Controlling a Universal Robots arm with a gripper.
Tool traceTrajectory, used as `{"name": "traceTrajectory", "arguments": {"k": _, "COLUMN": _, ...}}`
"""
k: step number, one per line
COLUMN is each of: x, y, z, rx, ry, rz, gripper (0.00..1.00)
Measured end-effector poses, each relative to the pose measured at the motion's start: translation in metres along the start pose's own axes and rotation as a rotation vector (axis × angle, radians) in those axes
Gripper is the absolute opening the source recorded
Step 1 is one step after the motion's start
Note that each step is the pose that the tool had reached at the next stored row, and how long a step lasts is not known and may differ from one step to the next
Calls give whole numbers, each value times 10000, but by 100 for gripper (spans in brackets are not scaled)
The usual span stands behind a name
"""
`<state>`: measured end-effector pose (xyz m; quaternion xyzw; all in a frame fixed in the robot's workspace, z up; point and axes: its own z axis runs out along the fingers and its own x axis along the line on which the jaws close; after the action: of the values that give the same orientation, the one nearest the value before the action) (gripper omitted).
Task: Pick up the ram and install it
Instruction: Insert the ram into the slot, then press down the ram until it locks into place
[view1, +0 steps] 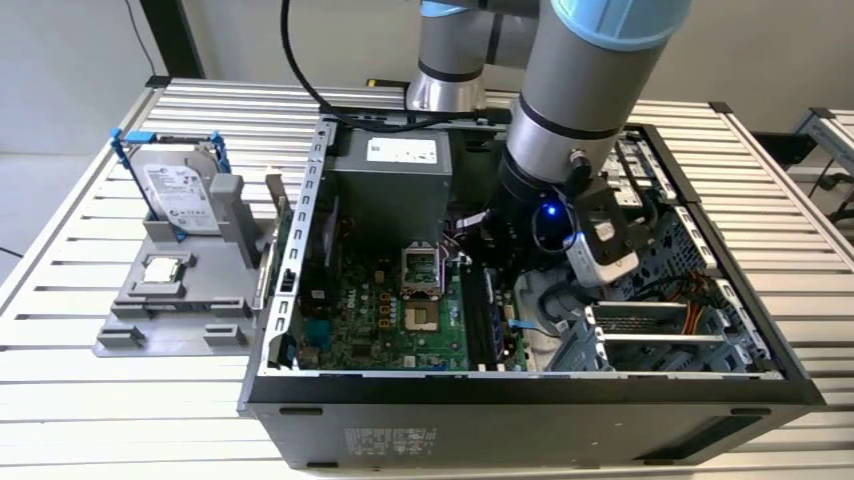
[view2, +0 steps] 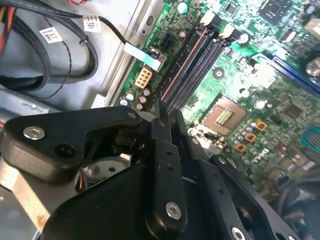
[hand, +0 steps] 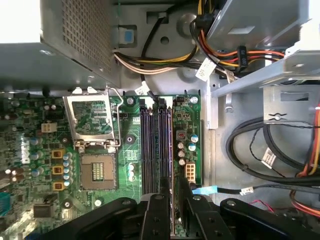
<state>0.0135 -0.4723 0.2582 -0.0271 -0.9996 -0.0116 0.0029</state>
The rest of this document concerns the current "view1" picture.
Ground dark RAM stick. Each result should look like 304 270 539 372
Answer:
481 268 506 361

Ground black RAM slot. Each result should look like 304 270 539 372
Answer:
469 269 489 372
459 264 479 372

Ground metal socket cover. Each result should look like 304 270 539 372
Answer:
399 242 447 296

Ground grey power supply unit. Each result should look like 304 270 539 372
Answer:
326 127 455 254

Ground grey metal drive cage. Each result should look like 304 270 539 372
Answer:
603 130 673 214

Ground CPU socket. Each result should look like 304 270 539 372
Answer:
399 294 446 334

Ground metal disk bay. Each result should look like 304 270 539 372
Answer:
583 299 742 374

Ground green motherboard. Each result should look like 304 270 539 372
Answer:
296 249 535 374

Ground green graphics card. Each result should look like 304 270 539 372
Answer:
256 167 299 314

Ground blue expansion slot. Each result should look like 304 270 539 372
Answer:
304 321 334 349

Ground black PC case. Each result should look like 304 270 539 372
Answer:
236 104 829 471

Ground black box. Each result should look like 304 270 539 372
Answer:
753 130 820 166

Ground grey parts rack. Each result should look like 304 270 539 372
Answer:
92 172 282 359

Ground metal slat side table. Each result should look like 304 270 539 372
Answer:
786 107 854 221

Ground hard disk in blue carrier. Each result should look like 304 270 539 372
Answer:
110 127 232 241

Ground silver CPU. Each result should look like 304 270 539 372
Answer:
144 257 183 284

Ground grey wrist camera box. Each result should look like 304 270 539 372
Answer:
566 189 642 289

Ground black looped cable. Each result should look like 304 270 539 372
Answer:
537 279 595 336

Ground red yellow wire bundle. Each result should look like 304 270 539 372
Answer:
679 272 709 336

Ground black hanging cables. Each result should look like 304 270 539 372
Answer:
810 169 854 221

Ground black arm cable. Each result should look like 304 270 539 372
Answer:
278 0 589 256

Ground black frame post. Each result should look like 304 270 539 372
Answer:
139 0 206 81

